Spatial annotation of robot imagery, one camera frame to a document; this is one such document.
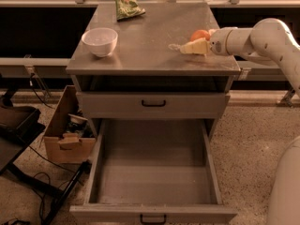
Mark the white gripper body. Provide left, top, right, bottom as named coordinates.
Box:
left=209, top=27, right=237, bottom=56

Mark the white cup in box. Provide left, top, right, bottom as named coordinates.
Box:
left=68, top=113, right=87, bottom=125

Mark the grey metal cabinet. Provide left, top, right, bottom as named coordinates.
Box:
left=67, top=1, right=240, bottom=132

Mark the open grey lower drawer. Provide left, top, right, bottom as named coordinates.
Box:
left=70, top=119, right=237, bottom=225

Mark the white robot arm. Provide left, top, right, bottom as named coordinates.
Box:
left=179, top=18, right=300, bottom=225

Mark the white bowl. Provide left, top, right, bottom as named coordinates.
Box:
left=82, top=27, right=118, bottom=57

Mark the black floor cable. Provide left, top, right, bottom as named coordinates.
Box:
left=27, top=145, right=85, bottom=222

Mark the closed grey upper drawer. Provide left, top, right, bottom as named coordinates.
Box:
left=77, top=92, right=230, bottom=119

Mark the grey metal railing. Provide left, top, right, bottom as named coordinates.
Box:
left=1, top=0, right=300, bottom=91

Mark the cardboard box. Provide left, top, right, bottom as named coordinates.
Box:
left=43, top=85, right=96, bottom=163

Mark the green snack bag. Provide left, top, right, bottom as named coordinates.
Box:
left=113, top=0, right=145, bottom=21

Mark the orange fruit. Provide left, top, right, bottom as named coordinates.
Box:
left=190, top=30, right=210, bottom=41

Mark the black stand with legs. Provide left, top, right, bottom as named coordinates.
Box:
left=0, top=75, right=92, bottom=225

